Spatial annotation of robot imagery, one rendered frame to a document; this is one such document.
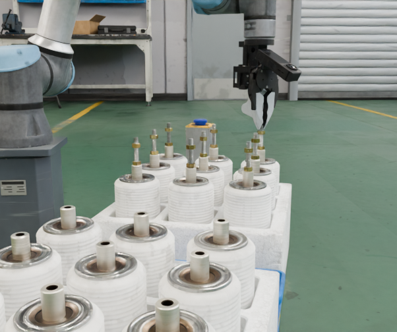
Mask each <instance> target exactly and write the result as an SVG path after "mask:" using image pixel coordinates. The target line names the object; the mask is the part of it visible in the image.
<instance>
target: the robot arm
mask: <svg viewBox="0 0 397 332"><path fill-rule="evenodd" d="M80 1H81V0H44V3H43V7H42V11H41V15H40V20H39V23H38V29H37V32H36V35H34V36H32V37H30V38H28V43H27V45H4V46H0V148H31V147H37V146H44V145H48V144H50V143H52V142H53V133H52V131H51V128H50V125H49V123H48V121H47V118H46V115H45V113H44V105H43V96H55V95H57V94H60V93H62V92H64V91H65V90H67V89H68V88H69V87H70V85H71V84H72V83H73V80H74V77H75V68H74V66H73V62H72V58H73V53H74V51H73V50H72V48H71V46H70V42H71V37H72V34H73V29H74V26H75V21H76V17H77V14H78V9H79V6H80ZM191 1H192V2H193V8H194V11H195V12H196V13H197V14H205V15H211V14H241V13H243V14H244V34H243V37H244V38H246V40H244V41H239V47H242V48H243V64H242V65H238V66H233V88H239V90H247V89H248V101H247V103H244V104H243V105H242V107H241V110H242V112H243V113H244V114H246V115H248V116H250V117H252V118H253V121H254V124H255V126H256V128H257V129H258V130H260V128H261V126H262V125H263V129H265V127H266V125H267V123H268V121H269V119H270V117H271V115H272V112H273V110H274V108H275V106H276V102H277V99H278V92H279V87H278V77H277V75H278V76H279V77H281V78H282V79H283V80H285V81H286V82H292V81H298V79H299V77H300V75H301V73H302V71H301V70H299V69H298V68H297V67H296V66H294V65H292V64H291V63H289V62H288V61H286V60H285V59H283V58H282V57H281V56H279V55H278V54H276V53H275V52H273V51H272V50H271V49H267V45H274V40H273V38H275V37H276V0H191ZM235 73H237V83H235ZM263 89H265V90H266V91H265V90H263ZM259 92H261V93H259Z"/></svg>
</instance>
